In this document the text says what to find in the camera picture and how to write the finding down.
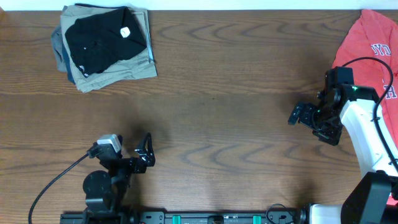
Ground black polo shirt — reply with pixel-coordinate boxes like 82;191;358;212
65;7;147;77

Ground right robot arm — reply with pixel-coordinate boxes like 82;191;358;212
288;84;397;223

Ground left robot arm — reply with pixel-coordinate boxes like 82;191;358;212
83;133;155;223

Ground folded khaki shorts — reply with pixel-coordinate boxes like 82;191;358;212
59;4;157;93

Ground red printed t-shirt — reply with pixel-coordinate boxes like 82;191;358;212
331;9;398;206

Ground folded navy garment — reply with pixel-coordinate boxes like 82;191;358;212
62;45;75;84

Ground folded grey garment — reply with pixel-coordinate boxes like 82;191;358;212
50;25;67;72

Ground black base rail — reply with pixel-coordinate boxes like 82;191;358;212
60;209;310;224

